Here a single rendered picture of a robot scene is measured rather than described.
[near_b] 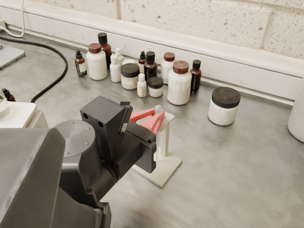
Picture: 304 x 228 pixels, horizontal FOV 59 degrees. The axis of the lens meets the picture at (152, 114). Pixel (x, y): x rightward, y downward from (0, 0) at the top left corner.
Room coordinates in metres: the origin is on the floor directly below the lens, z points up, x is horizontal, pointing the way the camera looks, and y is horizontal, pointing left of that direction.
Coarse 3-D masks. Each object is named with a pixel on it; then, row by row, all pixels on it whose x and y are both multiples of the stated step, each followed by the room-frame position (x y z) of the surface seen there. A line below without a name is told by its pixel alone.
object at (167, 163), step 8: (168, 120) 0.35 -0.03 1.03; (160, 128) 0.33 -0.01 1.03; (168, 128) 0.37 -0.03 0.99; (168, 136) 0.37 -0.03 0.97; (160, 152) 0.37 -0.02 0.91; (168, 152) 0.37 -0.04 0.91; (160, 160) 0.35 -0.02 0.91; (168, 160) 0.35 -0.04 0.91; (176, 160) 0.35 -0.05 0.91; (136, 168) 0.33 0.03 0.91; (160, 168) 0.33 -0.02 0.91; (168, 168) 0.33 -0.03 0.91; (176, 168) 0.34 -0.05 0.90; (144, 176) 0.32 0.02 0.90; (152, 176) 0.31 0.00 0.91; (160, 176) 0.31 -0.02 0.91; (168, 176) 0.31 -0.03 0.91; (160, 184) 0.30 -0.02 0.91
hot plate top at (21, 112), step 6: (12, 102) 0.45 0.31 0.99; (18, 102) 0.45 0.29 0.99; (24, 102) 0.45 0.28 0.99; (12, 108) 0.43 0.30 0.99; (18, 108) 0.43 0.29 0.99; (24, 108) 0.43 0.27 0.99; (30, 108) 0.43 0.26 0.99; (36, 108) 0.44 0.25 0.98; (12, 114) 0.41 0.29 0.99; (18, 114) 0.41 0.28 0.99; (24, 114) 0.41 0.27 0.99; (30, 114) 0.41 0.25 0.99; (6, 120) 0.39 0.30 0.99; (12, 120) 0.39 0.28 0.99; (18, 120) 0.39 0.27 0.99; (24, 120) 0.39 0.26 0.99; (0, 126) 0.38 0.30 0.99; (6, 126) 0.38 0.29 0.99; (12, 126) 0.38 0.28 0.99; (18, 126) 0.38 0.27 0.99; (24, 126) 0.38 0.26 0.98
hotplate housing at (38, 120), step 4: (36, 112) 0.44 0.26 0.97; (40, 112) 0.44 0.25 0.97; (32, 116) 0.42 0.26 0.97; (36, 116) 0.43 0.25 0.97; (40, 116) 0.43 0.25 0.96; (44, 116) 0.45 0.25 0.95; (32, 120) 0.41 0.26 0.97; (36, 120) 0.42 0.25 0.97; (40, 120) 0.43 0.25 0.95; (44, 120) 0.44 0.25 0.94; (28, 124) 0.40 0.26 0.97; (32, 124) 0.40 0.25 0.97; (36, 124) 0.41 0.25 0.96; (40, 124) 0.42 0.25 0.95; (44, 124) 0.44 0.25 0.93
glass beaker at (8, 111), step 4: (0, 88) 0.42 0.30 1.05; (0, 92) 0.41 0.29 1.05; (0, 96) 0.41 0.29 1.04; (4, 96) 0.42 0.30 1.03; (0, 100) 0.40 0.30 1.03; (4, 100) 0.41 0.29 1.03; (0, 104) 0.40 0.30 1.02; (4, 104) 0.41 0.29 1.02; (8, 104) 0.42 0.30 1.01; (0, 108) 0.40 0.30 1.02; (4, 108) 0.40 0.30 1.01; (8, 108) 0.41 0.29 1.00; (0, 112) 0.39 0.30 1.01; (4, 112) 0.40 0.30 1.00; (8, 112) 0.41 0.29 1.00; (0, 116) 0.39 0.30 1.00; (4, 116) 0.40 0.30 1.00; (8, 116) 0.40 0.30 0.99; (0, 120) 0.39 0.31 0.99
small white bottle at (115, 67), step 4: (112, 56) 0.66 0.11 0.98; (116, 56) 0.66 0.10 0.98; (112, 60) 0.65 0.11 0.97; (116, 60) 0.65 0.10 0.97; (112, 64) 0.66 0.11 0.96; (116, 64) 0.66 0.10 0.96; (112, 68) 0.65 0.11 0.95; (116, 68) 0.65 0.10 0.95; (112, 72) 0.65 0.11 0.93; (116, 72) 0.65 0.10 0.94; (120, 72) 0.66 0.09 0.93; (112, 76) 0.65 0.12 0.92; (116, 76) 0.65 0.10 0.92; (120, 76) 0.66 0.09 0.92; (112, 80) 0.65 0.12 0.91; (116, 80) 0.65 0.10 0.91; (120, 80) 0.65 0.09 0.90
